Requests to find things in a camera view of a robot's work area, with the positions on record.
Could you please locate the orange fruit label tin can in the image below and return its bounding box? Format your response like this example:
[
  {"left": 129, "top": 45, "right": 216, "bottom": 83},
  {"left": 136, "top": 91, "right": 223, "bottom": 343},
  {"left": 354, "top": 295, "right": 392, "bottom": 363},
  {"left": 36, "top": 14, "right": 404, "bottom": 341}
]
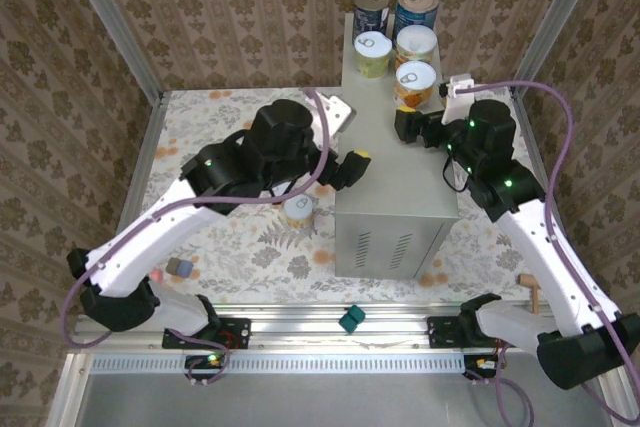
[{"left": 393, "top": 60, "right": 437, "bottom": 109}]

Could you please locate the yellow label tin can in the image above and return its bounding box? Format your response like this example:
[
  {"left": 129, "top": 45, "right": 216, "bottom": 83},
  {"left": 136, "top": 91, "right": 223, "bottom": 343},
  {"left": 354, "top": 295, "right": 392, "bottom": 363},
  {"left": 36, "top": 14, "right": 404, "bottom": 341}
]
[{"left": 282, "top": 194, "right": 316, "bottom": 228}]

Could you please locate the green label tin can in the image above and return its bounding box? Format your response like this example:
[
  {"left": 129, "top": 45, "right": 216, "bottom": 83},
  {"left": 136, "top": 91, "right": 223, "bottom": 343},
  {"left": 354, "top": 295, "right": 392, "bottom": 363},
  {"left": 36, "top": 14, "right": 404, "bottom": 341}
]
[{"left": 353, "top": 31, "right": 394, "bottom": 81}]

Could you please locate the can with white plastic lid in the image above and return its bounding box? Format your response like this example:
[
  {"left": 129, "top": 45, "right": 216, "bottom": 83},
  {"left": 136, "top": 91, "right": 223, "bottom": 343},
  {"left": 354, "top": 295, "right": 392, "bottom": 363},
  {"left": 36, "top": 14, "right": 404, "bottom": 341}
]
[{"left": 394, "top": 24, "right": 439, "bottom": 73}]

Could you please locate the light blue label tin can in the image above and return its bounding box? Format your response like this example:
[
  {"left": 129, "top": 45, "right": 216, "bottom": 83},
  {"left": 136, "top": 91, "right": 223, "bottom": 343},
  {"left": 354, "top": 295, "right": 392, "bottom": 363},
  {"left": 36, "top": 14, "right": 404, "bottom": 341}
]
[{"left": 392, "top": 0, "right": 441, "bottom": 33}]

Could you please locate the dark blue label tin can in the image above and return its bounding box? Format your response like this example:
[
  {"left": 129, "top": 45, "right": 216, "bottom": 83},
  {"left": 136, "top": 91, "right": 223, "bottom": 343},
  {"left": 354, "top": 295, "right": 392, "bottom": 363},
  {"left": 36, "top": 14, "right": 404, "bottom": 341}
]
[{"left": 352, "top": 0, "right": 391, "bottom": 41}]

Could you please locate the grey metal box counter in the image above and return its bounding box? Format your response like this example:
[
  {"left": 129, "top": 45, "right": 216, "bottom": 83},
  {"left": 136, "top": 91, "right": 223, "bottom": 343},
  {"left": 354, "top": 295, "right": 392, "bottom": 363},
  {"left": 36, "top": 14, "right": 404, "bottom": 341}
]
[{"left": 333, "top": 11, "right": 461, "bottom": 279}]

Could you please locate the floral patterned table cover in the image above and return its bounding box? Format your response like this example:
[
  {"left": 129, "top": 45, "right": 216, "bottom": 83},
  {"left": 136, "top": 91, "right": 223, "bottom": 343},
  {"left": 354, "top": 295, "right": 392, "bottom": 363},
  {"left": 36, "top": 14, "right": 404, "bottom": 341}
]
[{"left": 117, "top": 84, "right": 556, "bottom": 306}]

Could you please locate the teal toy block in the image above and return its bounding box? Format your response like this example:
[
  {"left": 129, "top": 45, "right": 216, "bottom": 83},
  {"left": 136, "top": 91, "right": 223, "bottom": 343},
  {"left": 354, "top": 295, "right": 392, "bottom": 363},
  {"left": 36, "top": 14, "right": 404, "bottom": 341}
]
[{"left": 338, "top": 304, "right": 366, "bottom": 334}]

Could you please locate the grey blue toy block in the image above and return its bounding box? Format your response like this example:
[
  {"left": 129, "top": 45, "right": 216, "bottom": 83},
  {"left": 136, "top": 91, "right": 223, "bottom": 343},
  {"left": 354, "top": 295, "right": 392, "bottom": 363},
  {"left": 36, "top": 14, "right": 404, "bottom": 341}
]
[{"left": 166, "top": 256, "right": 195, "bottom": 279}]

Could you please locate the small wooden mallet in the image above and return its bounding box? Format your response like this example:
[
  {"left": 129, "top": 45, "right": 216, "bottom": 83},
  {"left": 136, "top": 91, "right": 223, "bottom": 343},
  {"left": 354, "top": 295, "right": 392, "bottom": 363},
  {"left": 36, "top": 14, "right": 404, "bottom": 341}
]
[{"left": 517, "top": 273, "right": 544, "bottom": 317}]

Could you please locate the right controller board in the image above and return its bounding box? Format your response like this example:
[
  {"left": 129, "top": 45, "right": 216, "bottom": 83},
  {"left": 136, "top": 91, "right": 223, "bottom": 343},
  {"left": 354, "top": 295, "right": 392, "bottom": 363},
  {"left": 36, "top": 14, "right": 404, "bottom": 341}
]
[{"left": 462, "top": 352, "right": 507, "bottom": 382}]

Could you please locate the left controller board green light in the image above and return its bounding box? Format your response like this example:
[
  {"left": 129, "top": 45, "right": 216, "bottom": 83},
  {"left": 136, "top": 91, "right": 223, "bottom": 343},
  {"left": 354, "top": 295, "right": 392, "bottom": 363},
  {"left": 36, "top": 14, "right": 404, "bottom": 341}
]
[{"left": 184, "top": 352, "right": 232, "bottom": 382}]

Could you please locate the grey metal tray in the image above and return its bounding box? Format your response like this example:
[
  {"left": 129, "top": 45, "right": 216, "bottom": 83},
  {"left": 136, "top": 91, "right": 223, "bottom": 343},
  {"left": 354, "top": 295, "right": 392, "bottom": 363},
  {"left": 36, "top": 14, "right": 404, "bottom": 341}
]
[{"left": 47, "top": 351, "right": 631, "bottom": 427}]

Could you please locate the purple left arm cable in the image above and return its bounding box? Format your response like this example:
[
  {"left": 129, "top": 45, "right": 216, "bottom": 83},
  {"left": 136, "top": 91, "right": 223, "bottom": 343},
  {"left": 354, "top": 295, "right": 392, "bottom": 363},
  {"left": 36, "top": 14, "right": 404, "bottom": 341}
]
[{"left": 62, "top": 86, "right": 331, "bottom": 388}]

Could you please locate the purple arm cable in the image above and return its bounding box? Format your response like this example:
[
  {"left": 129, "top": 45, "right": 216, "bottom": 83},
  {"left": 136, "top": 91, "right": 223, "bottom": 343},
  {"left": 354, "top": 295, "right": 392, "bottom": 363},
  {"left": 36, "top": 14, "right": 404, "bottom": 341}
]
[
  {"left": 467, "top": 79, "right": 640, "bottom": 427},
  {"left": 62, "top": 86, "right": 331, "bottom": 388}
]

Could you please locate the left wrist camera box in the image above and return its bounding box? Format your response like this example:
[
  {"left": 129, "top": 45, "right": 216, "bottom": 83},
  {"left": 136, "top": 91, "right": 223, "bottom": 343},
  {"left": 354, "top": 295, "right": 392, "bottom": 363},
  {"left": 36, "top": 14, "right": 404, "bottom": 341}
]
[{"left": 313, "top": 90, "right": 357, "bottom": 141}]

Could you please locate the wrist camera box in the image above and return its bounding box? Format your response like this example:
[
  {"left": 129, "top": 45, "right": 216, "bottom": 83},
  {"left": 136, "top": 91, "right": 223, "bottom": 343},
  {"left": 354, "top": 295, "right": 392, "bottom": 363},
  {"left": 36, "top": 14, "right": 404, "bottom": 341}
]
[
  {"left": 438, "top": 74, "right": 477, "bottom": 124},
  {"left": 313, "top": 90, "right": 357, "bottom": 141}
]

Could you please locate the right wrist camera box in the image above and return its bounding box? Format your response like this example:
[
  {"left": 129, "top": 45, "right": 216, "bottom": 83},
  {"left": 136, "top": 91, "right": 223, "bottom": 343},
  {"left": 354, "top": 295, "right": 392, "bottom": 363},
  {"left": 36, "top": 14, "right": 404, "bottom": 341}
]
[{"left": 438, "top": 74, "right": 477, "bottom": 124}]

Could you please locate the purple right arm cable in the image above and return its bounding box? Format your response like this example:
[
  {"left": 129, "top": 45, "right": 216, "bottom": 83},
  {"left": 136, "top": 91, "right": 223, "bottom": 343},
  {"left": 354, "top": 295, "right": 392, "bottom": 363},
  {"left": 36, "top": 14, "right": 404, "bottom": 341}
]
[{"left": 467, "top": 79, "right": 640, "bottom": 427}]

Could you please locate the left aluminium side rail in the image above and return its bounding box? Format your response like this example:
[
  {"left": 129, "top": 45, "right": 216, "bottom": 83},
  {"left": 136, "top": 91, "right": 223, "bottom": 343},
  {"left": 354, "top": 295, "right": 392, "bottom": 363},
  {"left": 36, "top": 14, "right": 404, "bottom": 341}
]
[{"left": 92, "top": 91, "right": 169, "bottom": 313}]

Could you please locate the right aluminium frame post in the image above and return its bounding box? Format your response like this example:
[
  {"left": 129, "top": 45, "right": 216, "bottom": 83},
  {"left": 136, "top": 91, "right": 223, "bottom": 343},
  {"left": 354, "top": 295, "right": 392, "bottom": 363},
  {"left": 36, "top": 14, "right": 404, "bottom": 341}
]
[{"left": 509, "top": 0, "right": 609, "bottom": 98}]

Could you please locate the aluminium frame post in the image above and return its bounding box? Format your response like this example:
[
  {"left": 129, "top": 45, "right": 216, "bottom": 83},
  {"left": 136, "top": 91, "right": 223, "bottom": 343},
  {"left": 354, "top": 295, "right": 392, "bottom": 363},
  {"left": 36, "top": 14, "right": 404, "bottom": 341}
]
[
  {"left": 57, "top": 0, "right": 166, "bottom": 101},
  {"left": 509, "top": 0, "right": 609, "bottom": 98}
]

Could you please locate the aluminium front mounting rail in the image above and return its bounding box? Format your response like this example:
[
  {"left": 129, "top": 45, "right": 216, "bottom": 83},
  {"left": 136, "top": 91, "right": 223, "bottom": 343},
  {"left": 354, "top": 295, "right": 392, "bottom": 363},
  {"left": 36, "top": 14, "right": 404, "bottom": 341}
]
[{"left": 69, "top": 304, "right": 616, "bottom": 353}]

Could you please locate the slotted white cable duct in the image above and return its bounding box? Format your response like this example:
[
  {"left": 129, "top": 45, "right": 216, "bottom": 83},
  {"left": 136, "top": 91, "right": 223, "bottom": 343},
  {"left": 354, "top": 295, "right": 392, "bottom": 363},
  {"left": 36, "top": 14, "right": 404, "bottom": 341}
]
[{"left": 89, "top": 352, "right": 474, "bottom": 376}]

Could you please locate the left aluminium frame post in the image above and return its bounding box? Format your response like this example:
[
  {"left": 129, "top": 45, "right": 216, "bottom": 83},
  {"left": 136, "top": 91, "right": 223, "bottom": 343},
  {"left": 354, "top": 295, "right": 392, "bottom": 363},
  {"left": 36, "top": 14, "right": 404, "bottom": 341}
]
[{"left": 57, "top": 0, "right": 166, "bottom": 101}]

